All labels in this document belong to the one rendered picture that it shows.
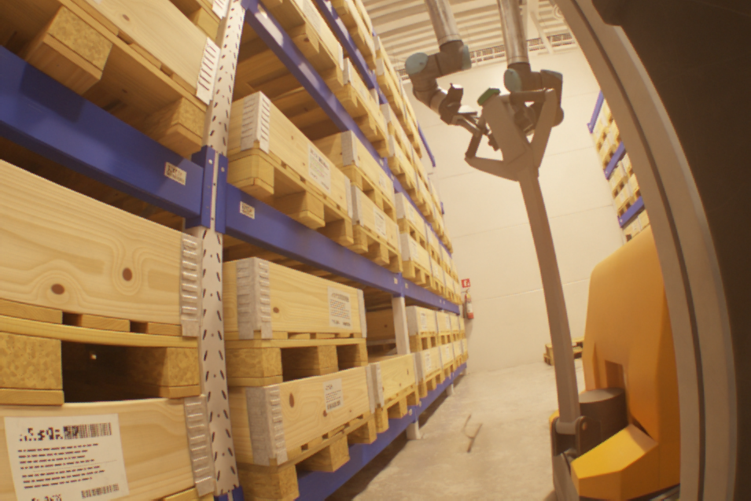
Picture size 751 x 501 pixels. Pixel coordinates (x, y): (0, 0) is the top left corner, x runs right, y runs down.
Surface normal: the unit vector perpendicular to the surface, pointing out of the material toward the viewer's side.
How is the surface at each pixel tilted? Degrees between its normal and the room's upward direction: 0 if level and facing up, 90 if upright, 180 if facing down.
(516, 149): 106
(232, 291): 90
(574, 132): 90
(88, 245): 90
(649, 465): 90
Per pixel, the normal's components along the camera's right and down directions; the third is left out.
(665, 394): -0.32, -0.28
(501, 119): -0.84, 0.22
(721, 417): -0.99, 0.11
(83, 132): 0.94, -0.20
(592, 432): 0.40, -0.33
